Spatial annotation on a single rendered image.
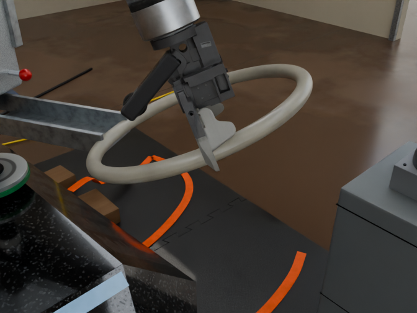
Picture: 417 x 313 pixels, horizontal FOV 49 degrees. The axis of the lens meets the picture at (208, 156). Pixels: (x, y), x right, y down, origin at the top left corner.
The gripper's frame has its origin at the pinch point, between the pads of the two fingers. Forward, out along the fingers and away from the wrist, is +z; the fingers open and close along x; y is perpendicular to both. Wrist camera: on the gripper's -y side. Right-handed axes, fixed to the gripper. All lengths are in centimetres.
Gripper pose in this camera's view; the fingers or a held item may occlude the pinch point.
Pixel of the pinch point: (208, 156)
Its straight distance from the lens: 73.5
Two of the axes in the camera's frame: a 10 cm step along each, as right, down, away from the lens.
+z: 3.6, 8.6, 3.6
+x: -1.0, -3.5, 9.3
